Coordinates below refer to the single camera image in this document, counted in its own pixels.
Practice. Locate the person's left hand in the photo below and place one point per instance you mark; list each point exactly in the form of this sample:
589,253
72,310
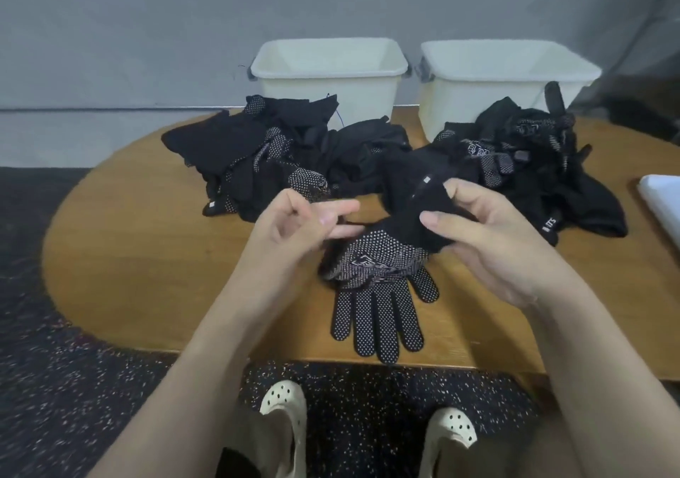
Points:
282,260

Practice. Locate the person's right hand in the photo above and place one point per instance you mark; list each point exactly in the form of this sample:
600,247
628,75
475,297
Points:
505,249

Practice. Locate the stack of black gloves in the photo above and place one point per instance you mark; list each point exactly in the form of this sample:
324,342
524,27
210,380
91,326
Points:
377,313

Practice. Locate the pile of black gloves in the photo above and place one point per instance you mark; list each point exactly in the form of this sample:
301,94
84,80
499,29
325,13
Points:
244,148

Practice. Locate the white plastic bin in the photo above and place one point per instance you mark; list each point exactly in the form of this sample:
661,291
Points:
457,106
361,95

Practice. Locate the person's right forearm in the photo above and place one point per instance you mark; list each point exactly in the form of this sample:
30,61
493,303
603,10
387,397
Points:
606,387

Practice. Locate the person's left forearm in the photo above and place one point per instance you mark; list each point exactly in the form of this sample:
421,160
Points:
181,409

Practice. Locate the person's left white shoe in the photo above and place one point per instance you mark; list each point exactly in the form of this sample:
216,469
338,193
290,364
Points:
285,419

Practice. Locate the person's white shoe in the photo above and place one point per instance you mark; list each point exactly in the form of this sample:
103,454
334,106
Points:
446,435
285,419

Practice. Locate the person's left leg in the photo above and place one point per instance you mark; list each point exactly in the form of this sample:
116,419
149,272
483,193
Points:
246,440

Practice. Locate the person's right white shoe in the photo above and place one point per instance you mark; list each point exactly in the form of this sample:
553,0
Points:
446,435

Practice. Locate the white flat tray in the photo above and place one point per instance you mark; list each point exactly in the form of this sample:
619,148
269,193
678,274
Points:
664,202

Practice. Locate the metal rack frame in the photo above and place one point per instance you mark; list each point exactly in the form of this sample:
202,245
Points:
648,111

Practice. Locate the grey wall pipe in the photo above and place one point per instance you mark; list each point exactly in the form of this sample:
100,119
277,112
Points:
106,109

